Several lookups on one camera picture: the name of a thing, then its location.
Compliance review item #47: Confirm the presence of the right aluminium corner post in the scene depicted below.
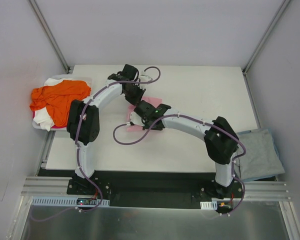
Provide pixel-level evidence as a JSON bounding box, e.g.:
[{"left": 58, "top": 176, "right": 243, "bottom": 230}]
[{"left": 242, "top": 0, "right": 293, "bottom": 76}]

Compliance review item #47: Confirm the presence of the grey t shirt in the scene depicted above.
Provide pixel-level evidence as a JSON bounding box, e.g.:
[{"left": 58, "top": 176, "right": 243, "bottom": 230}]
[{"left": 236, "top": 128, "right": 286, "bottom": 180}]

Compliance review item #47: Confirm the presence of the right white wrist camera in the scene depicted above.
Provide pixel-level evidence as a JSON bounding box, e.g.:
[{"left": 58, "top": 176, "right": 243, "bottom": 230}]
[{"left": 126, "top": 111, "right": 142, "bottom": 126}]

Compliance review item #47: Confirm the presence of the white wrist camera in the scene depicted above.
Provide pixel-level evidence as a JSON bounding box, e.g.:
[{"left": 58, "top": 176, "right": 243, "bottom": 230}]
[
  {"left": 136, "top": 73, "right": 153, "bottom": 88},
  {"left": 126, "top": 111, "right": 142, "bottom": 126}
]

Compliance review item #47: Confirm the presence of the pink t shirt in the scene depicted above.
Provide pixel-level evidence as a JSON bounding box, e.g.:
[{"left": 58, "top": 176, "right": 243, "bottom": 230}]
[{"left": 126, "top": 96, "right": 162, "bottom": 132}]

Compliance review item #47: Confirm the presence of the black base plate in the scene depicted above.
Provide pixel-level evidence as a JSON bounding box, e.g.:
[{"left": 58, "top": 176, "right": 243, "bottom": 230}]
[{"left": 66, "top": 170, "right": 243, "bottom": 209}]

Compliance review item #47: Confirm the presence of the slotted cable duct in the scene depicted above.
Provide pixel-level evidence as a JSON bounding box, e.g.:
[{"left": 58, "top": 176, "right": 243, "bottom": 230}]
[
  {"left": 31, "top": 196, "right": 110, "bottom": 208},
  {"left": 200, "top": 201, "right": 218, "bottom": 211}
]

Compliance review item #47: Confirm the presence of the left aluminium corner post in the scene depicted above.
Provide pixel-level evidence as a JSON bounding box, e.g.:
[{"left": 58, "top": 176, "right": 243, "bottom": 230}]
[{"left": 27, "top": 0, "right": 71, "bottom": 74}]

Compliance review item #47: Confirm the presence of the orange t shirt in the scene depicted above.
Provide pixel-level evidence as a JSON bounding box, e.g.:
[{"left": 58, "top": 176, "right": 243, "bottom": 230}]
[{"left": 29, "top": 79, "right": 92, "bottom": 128}]

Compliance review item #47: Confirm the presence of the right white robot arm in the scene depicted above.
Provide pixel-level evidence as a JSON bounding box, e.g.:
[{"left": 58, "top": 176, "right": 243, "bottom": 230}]
[{"left": 130, "top": 100, "right": 239, "bottom": 198}]

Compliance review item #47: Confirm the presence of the right slotted cable duct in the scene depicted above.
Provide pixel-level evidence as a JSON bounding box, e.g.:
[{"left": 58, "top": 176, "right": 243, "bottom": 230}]
[{"left": 200, "top": 201, "right": 218, "bottom": 211}]

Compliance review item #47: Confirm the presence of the aluminium extrusion rail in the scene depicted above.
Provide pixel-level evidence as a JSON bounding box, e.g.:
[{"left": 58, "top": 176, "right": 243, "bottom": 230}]
[{"left": 23, "top": 169, "right": 292, "bottom": 202}]

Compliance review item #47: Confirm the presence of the aluminium corner post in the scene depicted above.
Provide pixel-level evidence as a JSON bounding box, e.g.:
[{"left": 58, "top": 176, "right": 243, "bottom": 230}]
[
  {"left": 242, "top": 0, "right": 293, "bottom": 76},
  {"left": 27, "top": 0, "right": 71, "bottom": 74}
]

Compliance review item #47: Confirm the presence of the left slotted cable duct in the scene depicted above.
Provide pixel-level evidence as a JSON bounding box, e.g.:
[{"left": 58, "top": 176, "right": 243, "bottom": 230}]
[{"left": 31, "top": 196, "right": 110, "bottom": 208}]

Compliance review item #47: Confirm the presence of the blue t shirt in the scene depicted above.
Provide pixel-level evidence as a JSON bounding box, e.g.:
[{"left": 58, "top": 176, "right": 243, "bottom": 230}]
[{"left": 239, "top": 127, "right": 281, "bottom": 182}]

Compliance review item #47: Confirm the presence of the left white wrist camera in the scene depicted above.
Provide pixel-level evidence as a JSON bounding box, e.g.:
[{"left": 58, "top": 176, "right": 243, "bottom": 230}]
[{"left": 136, "top": 73, "right": 153, "bottom": 88}]

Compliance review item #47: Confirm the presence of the white t shirt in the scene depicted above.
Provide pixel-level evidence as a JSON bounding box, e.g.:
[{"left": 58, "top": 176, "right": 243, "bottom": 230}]
[{"left": 32, "top": 74, "right": 74, "bottom": 132}]

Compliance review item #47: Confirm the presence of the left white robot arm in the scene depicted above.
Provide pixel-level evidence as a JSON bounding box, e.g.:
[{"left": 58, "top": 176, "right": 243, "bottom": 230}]
[{"left": 66, "top": 64, "right": 145, "bottom": 195}]

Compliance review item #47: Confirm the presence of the white plastic bin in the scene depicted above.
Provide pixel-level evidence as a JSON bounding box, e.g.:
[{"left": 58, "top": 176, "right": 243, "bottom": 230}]
[{"left": 31, "top": 73, "right": 94, "bottom": 132}]

